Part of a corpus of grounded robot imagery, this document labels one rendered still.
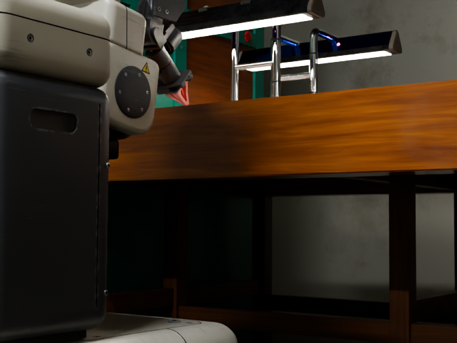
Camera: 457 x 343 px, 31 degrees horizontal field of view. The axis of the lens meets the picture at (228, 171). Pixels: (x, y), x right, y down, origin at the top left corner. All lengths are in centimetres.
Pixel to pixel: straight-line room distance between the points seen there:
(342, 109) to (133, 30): 50
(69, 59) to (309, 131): 73
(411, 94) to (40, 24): 84
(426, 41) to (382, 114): 234
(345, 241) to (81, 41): 304
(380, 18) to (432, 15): 28
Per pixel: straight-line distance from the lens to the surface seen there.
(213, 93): 321
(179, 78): 229
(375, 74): 420
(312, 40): 273
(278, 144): 190
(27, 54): 124
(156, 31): 221
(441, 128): 174
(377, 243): 413
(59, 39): 129
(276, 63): 250
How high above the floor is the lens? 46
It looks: 4 degrees up
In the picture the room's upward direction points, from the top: straight up
